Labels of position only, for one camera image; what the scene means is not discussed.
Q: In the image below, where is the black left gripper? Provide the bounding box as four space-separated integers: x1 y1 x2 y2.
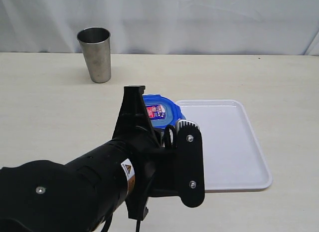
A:
112 85 205 221

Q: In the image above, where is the blue plastic lid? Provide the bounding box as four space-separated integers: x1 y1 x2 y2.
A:
143 94 185 129

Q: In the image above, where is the stainless steel cup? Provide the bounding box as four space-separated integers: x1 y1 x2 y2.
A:
77 27 111 83

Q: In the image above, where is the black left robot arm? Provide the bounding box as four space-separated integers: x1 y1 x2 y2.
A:
0 86 205 232

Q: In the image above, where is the white rectangular plastic tray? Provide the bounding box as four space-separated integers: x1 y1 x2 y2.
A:
176 99 273 193

